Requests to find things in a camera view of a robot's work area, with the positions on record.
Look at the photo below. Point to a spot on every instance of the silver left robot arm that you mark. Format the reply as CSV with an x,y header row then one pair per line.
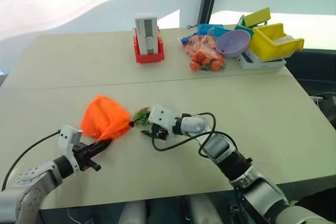
x,y
31,182

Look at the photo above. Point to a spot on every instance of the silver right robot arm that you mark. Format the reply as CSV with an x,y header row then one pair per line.
x,y
236,166

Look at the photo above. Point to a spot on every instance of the white upright rectangular device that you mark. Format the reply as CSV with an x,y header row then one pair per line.
x,y
147,32

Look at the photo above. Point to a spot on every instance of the purple plastic bowl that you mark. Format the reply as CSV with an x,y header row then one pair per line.
x,y
232,44

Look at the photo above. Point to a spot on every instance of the green leafy toy vegetable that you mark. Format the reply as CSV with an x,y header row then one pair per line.
x,y
140,115

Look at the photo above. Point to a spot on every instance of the clear bag of orange toys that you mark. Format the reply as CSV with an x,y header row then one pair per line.
x,y
204,56

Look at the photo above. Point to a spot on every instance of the white rounded shape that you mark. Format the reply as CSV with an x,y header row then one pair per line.
x,y
132,212
203,209

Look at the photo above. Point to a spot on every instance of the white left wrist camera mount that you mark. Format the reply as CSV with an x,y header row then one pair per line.
x,y
67,136

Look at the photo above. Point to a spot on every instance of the yellow-green box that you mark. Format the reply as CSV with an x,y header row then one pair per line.
x,y
258,15

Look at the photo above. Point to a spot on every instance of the black chair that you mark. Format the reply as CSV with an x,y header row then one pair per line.
x,y
315,72

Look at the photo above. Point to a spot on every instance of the red plastic holder box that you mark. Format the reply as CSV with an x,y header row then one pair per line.
x,y
149,57

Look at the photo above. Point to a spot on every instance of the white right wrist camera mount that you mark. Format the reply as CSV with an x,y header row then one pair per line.
x,y
161,119

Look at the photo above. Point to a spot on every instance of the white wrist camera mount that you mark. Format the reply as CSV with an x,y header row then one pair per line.
x,y
161,119
67,136

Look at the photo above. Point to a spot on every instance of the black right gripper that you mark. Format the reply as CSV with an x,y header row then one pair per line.
x,y
159,132

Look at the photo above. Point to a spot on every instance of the yellow plastic bin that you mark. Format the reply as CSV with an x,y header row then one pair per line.
x,y
273,40

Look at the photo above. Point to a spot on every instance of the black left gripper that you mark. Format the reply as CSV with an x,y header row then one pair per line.
x,y
81,154

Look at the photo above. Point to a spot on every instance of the flat white cardboard box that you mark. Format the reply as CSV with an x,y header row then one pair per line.
x,y
260,64

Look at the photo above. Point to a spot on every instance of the green plastic tray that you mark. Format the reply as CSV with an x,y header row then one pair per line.
x,y
244,29

